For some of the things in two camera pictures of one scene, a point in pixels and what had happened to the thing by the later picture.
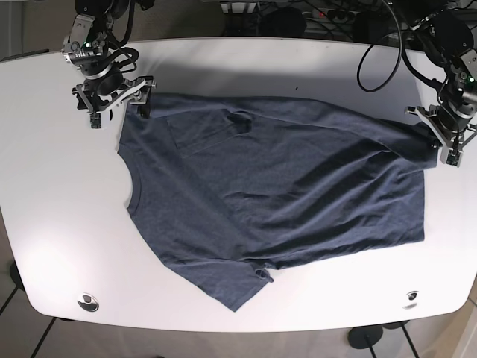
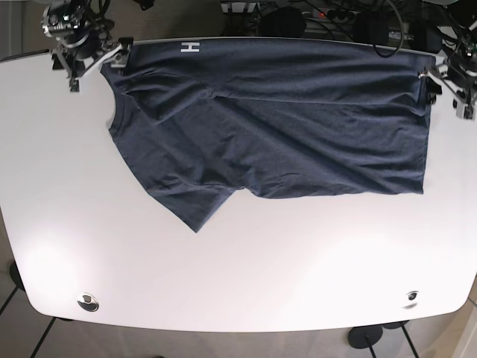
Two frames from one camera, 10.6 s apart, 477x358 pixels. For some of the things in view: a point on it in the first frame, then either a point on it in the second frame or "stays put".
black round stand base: (364, 336) stays put
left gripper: (103, 87) → (89, 43)
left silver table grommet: (88, 302) stays put
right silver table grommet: (411, 300) stays put
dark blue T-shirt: (232, 190) → (204, 120)
